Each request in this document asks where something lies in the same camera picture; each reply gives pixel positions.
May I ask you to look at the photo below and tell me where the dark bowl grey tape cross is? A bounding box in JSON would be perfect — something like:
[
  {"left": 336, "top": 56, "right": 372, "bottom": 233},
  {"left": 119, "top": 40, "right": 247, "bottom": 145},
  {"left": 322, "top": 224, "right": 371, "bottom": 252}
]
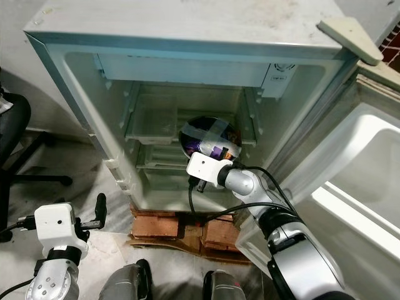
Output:
[{"left": 177, "top": 115, "right": 244, "bottom": 161}]

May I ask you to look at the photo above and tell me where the small clear fridge shelf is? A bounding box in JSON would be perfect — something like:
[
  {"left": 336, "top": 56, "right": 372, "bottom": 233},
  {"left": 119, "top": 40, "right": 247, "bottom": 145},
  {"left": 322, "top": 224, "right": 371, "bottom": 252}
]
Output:
[{"left": 136, "top": 142, "right": 221, "bottom": 174}]

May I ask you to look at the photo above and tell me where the large clear fridge shelf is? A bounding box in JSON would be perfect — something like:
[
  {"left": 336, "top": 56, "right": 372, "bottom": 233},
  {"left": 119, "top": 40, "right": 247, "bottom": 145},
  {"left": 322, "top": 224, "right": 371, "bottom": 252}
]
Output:
[{"left": 127, "top": 86, "right": 258, "bottom": 143}]

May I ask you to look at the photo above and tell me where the grey fridge cabinet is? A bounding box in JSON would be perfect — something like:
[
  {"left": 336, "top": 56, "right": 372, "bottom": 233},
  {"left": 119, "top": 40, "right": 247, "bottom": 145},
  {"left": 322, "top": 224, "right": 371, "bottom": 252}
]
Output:
[{"left": 23, "top": 0, "right": 362, "bottom": 216}]

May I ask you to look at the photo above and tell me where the orange red brick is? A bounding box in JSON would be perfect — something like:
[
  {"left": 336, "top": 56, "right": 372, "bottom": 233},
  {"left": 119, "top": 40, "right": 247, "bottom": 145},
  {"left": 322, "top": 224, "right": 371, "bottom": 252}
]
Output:
[
  {"left": 131, "top": 209, "right": 179, "bottom": 240},
  {"left": 202, "top": 218, "right": 245, "bottom": 251}
]

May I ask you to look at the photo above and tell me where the grey left robot leg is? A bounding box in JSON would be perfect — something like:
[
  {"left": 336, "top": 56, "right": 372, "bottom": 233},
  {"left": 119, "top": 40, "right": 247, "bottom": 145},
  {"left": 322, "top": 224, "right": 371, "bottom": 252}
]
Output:
[{"left": 99, "top": 259, "right": 151, "bottom": 300}]

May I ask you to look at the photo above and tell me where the grey robot leg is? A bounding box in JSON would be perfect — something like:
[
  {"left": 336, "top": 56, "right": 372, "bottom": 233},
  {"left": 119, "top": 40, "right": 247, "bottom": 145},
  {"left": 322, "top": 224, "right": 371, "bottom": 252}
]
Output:
[
  {"left": 201, "top": 269, "right": 252, "bottom": 300},
  {"left": 99, "top": 259, "right": 151, "bottom": 300}
]

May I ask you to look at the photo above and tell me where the white thermostat box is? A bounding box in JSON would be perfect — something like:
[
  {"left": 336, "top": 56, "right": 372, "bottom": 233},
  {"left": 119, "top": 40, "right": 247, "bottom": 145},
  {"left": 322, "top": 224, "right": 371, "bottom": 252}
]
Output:
[{"left": 261, "top": 62, "right": 298, "bottom": 99}]

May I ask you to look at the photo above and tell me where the brown cardboard sheet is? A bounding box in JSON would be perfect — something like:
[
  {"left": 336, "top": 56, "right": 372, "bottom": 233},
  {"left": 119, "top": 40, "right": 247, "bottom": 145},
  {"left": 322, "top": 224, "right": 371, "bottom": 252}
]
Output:
[{"left": 128, "top": 216, "right": 251, "bottom": 261}]

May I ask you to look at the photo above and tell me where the white freezer compartment panel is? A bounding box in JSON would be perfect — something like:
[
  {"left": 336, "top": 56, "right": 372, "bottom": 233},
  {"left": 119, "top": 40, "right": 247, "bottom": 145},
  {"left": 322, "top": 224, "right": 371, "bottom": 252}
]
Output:
[{"left": 96, "top": 52, "right": 296, "bottom": 89}]

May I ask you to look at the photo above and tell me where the black office chair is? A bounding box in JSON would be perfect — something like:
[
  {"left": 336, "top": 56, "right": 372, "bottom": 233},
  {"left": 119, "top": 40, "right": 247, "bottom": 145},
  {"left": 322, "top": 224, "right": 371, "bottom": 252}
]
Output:
[{"left": 0, "top": 87, "right": 73, "bottom": 242}]

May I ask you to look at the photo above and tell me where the grey right robot leg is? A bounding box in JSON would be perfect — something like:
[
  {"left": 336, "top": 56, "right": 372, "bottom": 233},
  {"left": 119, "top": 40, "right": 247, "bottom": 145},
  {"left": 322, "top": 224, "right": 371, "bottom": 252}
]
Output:
[{"left": 201, "top": 269, "right": 252, "bottom": 300}]

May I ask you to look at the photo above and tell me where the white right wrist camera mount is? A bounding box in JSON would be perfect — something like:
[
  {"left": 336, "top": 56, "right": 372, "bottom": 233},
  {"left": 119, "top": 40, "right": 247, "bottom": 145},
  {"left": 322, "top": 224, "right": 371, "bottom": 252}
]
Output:
[{"left": 186, "top": 151, "right": 233, "bottom": 183}]

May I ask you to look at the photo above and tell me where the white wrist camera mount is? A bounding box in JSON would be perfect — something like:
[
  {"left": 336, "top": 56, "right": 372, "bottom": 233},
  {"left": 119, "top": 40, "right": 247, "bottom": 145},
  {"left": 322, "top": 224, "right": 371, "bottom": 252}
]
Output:
[
  {"left": 186, "top": 151, "right": 233, "bottom": 183},
  {"left": 34, "top": 201, "right": 89, "bottom": 249}
]

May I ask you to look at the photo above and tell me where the short black right arm cable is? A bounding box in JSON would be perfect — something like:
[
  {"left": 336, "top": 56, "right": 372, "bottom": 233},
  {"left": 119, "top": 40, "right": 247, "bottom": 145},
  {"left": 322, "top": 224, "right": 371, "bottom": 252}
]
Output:
[{"left": 231, "top": 163, "right": 296, "bottom": 211}]

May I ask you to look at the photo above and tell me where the short black arm cable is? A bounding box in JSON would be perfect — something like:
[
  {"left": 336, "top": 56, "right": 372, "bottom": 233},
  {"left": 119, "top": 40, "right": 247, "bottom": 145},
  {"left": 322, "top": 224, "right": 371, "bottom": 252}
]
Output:
[
  {"left": 0, "top": 277, "right": 39, "bottom": 300},
  {"left": 231, "top": 163, "right": 296, "bottom": 211}
]

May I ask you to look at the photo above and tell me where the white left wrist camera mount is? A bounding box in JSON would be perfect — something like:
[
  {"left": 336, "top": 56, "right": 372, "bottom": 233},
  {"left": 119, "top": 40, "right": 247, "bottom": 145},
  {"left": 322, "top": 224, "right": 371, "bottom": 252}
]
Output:
[{"left": 34, "top": 201, "right": 89, "bottom": 249}]

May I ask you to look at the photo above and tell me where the long black left arm cable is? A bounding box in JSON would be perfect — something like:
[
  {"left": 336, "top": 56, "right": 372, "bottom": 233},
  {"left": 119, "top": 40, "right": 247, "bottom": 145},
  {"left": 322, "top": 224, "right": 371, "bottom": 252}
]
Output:
[{"left": 0, "top": 215, "right": 38, "bottom": 243}]

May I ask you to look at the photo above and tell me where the short black left arm cable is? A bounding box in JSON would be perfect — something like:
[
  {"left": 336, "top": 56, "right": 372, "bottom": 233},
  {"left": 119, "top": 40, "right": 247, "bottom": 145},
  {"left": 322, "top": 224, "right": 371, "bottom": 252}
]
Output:
[{"left": 0, "top": 277, "right": 39, "bottom": 300}]

